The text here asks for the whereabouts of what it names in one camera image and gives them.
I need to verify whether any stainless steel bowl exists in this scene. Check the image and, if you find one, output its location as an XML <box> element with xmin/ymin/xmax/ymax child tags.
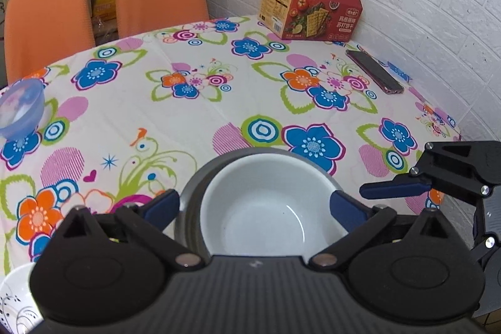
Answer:
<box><xmin>173</xmin><ymin>146</ymin><xmax>346</xmax><ymax>257</ymax></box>

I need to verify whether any white plate with black floral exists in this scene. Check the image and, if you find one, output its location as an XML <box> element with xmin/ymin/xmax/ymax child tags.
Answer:
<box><xmin>1</xmin><ymin>262</ymin><xmax>43</xmax><ymax>334</ymax></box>

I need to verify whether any left orange chair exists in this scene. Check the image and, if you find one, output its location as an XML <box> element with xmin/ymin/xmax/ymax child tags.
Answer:
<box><xmin>4</xmin><ymin>0</ymin><xmax>95</xmax><ymax>84</ymax></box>

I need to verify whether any translucent blue plastic bowl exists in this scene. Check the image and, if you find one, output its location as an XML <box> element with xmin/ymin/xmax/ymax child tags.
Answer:
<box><xmin>1</xmin><ymin>78</ymin><xmax>45</xmax><ymax>140</ymax></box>

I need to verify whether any dark smartphone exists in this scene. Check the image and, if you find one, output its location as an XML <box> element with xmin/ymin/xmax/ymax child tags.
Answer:
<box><xmin>346</xmin><ymin>50</ymin><xmax>404</xmax><ymax>95</ymax></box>

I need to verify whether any red cracker box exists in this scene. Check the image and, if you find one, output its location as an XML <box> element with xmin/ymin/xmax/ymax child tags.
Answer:
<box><xmin>257</xmin><ymin>0</ymin><xmax>363</xmax><ymax>42</ymax></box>

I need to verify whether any floral tablecloth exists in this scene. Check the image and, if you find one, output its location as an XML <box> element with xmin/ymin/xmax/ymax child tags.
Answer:
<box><xmin>1</xmin><ymin>17</ymin><xmax>460</xmax><ymax>275</ymax></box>

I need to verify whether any white ceramic bowl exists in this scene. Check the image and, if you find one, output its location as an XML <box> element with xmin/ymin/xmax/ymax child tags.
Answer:
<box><xmin>198</xmin><ymin>153</ymin><xmax>348</xmax><ymax>260</ymax></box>

